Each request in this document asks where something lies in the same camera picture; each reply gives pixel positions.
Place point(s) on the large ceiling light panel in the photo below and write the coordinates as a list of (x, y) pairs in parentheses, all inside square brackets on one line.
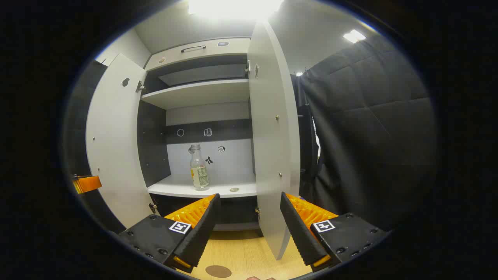
[(233, 7)]

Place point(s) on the round brown coaster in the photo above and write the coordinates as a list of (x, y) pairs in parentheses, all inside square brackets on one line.
[(218, 271)]

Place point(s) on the white cabinet shelf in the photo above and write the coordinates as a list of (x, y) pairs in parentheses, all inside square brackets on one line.
[(194, 95)]

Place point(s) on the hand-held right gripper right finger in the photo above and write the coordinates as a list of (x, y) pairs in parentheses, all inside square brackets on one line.
[(299, 229)]

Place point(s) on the clear plastic bottle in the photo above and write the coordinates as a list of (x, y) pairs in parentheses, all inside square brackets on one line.
[(199, 175)]

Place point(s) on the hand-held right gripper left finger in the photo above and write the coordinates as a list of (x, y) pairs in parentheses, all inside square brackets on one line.
[(202, 229)]

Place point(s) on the black backdrop cloth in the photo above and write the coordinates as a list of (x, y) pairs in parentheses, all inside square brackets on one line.
[(369, 136)]

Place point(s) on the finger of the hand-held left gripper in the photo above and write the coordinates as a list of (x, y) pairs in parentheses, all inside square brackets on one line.
[(88, 184)]

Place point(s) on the white and grey cabinet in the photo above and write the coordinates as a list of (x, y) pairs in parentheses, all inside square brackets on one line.
[(233, 163)]

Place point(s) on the small ceiling light panel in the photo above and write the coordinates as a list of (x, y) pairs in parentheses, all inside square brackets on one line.
[(354, 36)]

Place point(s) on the white cabinet door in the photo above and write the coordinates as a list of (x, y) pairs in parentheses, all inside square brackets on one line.
[(116, 147), (270, 136)]

